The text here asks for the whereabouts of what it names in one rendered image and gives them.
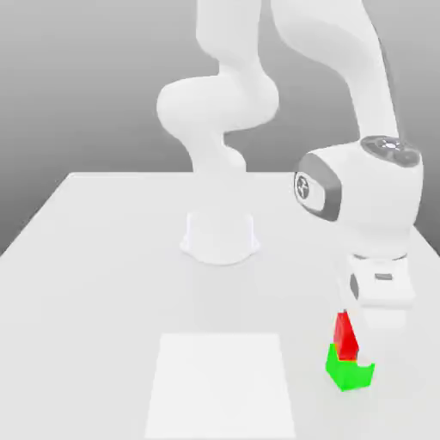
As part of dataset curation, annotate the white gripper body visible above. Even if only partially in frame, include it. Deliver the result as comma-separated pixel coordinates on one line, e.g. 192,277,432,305
359,299,413,332

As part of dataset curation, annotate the small red cube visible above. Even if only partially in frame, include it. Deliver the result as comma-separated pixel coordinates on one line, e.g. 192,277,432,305
333,309,361,363

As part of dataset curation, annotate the small green cube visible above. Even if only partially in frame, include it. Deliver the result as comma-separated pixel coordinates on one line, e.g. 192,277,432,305
325,343,376,393

